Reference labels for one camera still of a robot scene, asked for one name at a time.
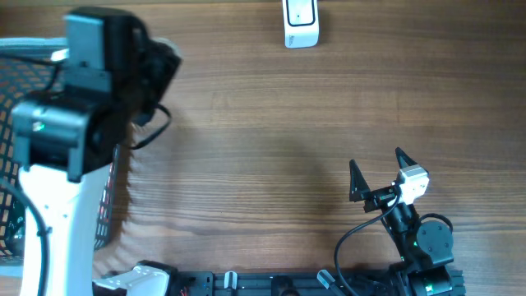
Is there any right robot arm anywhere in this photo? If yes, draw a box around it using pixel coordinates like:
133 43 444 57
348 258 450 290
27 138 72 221
349 147 455 295

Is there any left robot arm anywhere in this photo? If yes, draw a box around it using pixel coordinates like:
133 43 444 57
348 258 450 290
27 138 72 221
9 7 181 295

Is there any white barcode scanner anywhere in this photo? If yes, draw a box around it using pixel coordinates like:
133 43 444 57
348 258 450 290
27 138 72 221
282 0 320 49

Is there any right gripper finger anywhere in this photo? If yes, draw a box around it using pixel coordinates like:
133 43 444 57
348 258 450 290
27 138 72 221
349 160 371 202
395 147 428 173

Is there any grey plastic mesh basket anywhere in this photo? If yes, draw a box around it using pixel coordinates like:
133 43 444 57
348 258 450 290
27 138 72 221
1 37 120 278

